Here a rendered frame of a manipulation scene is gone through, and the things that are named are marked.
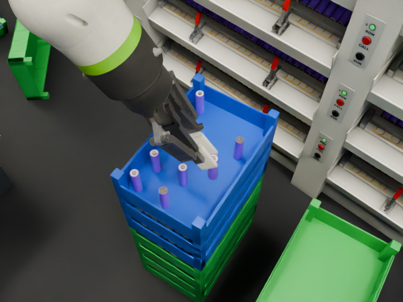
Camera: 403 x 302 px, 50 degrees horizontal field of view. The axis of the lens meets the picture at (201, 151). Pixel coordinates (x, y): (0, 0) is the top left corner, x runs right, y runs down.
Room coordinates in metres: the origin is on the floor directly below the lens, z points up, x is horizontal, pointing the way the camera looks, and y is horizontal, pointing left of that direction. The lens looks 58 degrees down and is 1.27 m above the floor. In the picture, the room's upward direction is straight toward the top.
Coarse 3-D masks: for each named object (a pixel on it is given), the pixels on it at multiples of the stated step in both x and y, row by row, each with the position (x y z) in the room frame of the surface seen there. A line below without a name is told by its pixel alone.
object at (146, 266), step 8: (248, 224) 0.51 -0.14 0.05; (240, 240) 0.47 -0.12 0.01; (232, 248) 0.43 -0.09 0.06; (144, 264) 0.39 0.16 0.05; (224, 264) 0.39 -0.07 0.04; (152, 272) 0.37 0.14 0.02; (168, 280) 0.34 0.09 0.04; (176, 288) 0.33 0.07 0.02; (184, 288) 0.33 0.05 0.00; (208, 288) 0.32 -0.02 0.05; (192, 296) 0.30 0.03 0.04
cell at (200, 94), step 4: (196, 92) 0.60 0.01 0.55; (200, 92) 0.60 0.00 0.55; (196, 96) 0.59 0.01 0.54; (200, 96) 0.59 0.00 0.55; (196, 100) 0.59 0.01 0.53; (200, 100) 0.59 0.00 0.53; (196, 104) 0.59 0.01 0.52; (200, 104) 0.59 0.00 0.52; (196, 108) 0.59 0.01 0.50; (200, 108) 0.59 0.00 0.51; (200, 112) 0.59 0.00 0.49
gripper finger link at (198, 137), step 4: (196, 132) 0.40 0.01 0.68; (200, 132) 0.40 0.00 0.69; (192, 136) 0.40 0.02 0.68; (196, 136) 0.40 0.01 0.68; (200, 136) 0.40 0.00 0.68; (204, 136) 0.40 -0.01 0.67; (196, 140) 0.40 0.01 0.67; (200, 140) 0.40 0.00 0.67; (204, 140) 0.40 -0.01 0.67; (208, 140) 0.40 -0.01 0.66; (204, 144) 0.40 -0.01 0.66; (208, 144) 0.40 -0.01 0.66; (208, 148) 0.40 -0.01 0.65; (212, 148) 0.40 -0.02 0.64; (208, 152) 0.40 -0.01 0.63; (212, 152) 0.40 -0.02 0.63; (216, 152) 0.40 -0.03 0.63
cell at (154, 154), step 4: (152, 152) 0.45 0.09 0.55; (156, 152) 0.45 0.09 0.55; (152, 156) 0.44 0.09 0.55; (156, 156) 0.44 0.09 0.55; (152, 160) 0.44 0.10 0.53; (156, 160) 0.44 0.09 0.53; (152, 164) 0.44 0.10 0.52; (156, 164) 0.44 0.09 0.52; (160, 164) 0.45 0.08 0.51; (152, 168) 0.44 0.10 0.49; (156, 168) 0.44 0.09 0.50; (160, 168) 0.45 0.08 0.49; (156, 172) 0.44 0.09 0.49
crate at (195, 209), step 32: (192, 96) 0.62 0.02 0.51; (224, 96) 0.60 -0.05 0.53; (224, 128) 0.55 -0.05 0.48; (256, 128) 0.55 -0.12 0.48; (160, 160) 0.47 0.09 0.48; (224, 160) 0.47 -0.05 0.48; (256, 160) 0.47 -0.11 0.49; (128, 192) 0.37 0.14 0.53; (192, 192) 0.40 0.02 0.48; (224, 192) 0.40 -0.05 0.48; (192, 224) 0.30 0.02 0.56
